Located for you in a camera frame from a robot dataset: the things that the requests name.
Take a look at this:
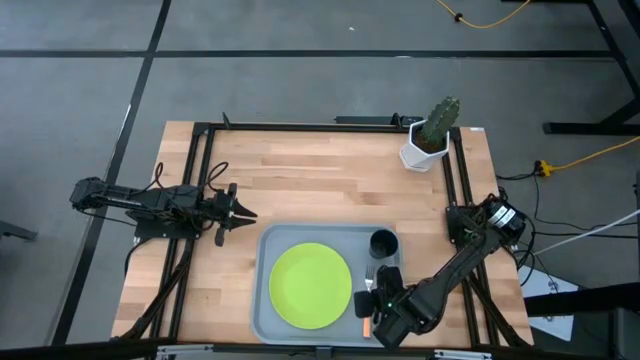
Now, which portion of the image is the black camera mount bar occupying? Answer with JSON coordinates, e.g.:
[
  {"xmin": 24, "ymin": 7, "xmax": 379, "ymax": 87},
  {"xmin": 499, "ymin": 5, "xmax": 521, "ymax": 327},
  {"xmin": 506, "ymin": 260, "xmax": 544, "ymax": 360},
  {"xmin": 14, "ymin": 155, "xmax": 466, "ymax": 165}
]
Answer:
[{"xmin": 334, "ymin": 113, "xmax": 424, "ymax": 127}]

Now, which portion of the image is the black aluminium table frame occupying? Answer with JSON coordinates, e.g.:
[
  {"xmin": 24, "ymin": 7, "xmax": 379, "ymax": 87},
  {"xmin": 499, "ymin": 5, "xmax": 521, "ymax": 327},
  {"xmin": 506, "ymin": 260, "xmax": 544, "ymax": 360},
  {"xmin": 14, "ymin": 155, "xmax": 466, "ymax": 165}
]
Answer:
[{"xmin": 112, "ymin": 119, "xmax": 534, "ymax": 351}]

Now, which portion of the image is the dark floor object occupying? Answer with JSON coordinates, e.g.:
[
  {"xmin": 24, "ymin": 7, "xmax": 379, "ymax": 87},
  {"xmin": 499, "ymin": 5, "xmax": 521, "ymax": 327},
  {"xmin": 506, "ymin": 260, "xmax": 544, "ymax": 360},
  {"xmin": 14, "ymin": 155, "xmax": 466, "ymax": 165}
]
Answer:
[{"xmin": 0, "ymin": 219, "xmax": 39, "ymax": 242}]

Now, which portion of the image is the lime green round plate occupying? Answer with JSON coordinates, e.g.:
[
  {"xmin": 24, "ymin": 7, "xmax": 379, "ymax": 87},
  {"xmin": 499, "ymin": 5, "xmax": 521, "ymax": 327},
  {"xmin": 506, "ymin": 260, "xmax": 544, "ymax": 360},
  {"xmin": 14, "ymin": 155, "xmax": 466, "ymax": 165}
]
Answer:
[{"xmin": 268, "ymin": 242, "xmax": 353, "ymax": 331}]

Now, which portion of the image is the grey rectangular tray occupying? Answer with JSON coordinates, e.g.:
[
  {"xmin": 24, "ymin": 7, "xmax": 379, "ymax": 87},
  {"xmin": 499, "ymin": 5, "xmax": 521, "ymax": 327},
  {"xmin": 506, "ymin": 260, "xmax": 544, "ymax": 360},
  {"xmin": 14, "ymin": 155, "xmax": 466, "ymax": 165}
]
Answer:
[{"xmin": 251, "ymin": 223, "xmax": 409, "ymax": 348}]

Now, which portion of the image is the silver metal bracket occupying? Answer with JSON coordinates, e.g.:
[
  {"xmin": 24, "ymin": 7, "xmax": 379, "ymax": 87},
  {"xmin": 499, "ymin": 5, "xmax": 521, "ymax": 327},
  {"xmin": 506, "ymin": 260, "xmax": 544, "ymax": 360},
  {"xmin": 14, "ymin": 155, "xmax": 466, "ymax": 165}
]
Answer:
[
  {"xmin": 433, "ymin": 348, "xmax": 494, "ymax": 360},
  {"xmin": 155, "ymin": 343, "xmax": 215, "ymax": 360}
]

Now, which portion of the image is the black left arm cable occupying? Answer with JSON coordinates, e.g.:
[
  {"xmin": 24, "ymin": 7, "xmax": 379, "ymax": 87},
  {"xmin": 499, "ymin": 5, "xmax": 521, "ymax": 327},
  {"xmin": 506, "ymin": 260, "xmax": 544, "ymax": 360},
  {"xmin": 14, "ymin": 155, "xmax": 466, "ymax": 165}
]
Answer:
[{"xmin": 152, "ymin": 161, "xmax": 169, "ymax": 191}]

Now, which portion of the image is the black plastic cup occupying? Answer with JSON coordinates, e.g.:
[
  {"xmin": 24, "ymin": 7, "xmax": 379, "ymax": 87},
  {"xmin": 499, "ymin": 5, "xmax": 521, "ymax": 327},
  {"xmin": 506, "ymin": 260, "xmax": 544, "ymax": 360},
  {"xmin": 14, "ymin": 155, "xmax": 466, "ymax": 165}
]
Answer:
[{"xmin": 368, "ymin": 228, "xmax": 400, "ymax": 260}]

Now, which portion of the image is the green cactus plant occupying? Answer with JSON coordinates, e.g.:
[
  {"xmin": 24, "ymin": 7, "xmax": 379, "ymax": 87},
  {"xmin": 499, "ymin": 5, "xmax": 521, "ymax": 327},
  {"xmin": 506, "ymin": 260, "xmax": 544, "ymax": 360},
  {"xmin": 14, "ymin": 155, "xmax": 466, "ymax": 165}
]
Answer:
[{"xmin": 418, "ymin": 96, "xmax": 461, "ymax": 152}]

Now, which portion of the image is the fork with orange handle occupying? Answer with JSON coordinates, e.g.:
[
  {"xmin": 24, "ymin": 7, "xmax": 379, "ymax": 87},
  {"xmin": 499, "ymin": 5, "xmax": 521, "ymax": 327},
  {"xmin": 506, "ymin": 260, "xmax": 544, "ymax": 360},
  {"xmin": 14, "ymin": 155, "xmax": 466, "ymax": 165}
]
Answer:
[{"xmin": 362, "ymin": 263, "xmax": 376, "ymax": 340}]

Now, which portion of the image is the black neighbouring table frame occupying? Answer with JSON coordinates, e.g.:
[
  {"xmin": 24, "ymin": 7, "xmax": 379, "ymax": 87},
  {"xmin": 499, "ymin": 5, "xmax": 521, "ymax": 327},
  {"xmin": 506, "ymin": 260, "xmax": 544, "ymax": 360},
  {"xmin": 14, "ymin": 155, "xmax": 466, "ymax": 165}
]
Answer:
[{"xmin": 502, "ymin": 0, "xmax": 640, "ymax": 136}]

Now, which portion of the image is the black box on floor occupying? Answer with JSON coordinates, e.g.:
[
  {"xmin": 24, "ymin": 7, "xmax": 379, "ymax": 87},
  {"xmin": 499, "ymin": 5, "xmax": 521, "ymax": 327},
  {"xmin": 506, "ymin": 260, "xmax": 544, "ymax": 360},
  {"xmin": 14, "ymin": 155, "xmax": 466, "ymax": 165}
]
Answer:
[{"xmin": 523, "ymin": 282, "xmax": 640, "ymax": 360}]

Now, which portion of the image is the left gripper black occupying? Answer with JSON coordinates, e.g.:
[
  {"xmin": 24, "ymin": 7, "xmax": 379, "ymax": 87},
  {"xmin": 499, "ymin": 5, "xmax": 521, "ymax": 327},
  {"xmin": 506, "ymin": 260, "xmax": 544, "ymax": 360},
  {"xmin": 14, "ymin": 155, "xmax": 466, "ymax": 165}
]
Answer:
[{"xmin": 209, "ymin": 182, "xmax": 259, "ymax": 248}]

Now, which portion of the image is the yellow extension cable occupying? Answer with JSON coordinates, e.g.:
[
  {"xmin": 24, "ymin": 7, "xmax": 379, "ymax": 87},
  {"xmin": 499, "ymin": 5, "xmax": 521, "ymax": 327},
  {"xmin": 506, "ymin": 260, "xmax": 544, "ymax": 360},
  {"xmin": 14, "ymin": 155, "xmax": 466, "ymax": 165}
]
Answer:
[
  {"xmin": 434, "ymin": 0, "xmax": 532, "ymax": 30},
  {"xmin": 549, "ymin": 135, "xmax": 640, "ymax": 172}
]

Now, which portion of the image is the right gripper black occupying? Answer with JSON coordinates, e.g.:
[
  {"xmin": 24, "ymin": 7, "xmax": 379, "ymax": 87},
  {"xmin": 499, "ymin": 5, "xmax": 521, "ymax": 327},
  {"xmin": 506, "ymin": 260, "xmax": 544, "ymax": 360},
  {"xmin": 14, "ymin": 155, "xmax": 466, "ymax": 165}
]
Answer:
[{"xmin": 353, "ymin": 265, "xmax": 421, "ymax": 351}]

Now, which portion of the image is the white paper sheet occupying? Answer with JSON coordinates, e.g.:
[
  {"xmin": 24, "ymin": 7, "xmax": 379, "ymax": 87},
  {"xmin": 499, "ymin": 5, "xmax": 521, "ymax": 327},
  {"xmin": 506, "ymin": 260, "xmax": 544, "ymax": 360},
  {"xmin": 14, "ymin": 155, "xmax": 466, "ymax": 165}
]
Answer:
[{"xmin": 517, "ymin": 263, "xmax": 580, "ymax": 342}]

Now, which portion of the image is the white cable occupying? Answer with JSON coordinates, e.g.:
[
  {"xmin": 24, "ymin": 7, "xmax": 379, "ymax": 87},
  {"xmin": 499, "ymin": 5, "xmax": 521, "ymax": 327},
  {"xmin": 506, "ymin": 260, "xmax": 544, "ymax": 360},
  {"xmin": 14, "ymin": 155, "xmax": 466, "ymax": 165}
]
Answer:
[{"xmin": 533, "ymin": 208, "xmax": 640, "ymax": 257}]

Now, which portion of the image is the thin black floor cable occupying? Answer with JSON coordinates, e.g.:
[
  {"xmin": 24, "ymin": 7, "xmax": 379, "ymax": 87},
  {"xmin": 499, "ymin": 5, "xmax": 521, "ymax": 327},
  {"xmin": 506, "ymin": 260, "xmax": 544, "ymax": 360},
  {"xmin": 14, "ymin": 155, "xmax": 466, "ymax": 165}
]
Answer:
[{"xmin": 529, "ymin": 227, "xmax": 626, "ymax": 241}]

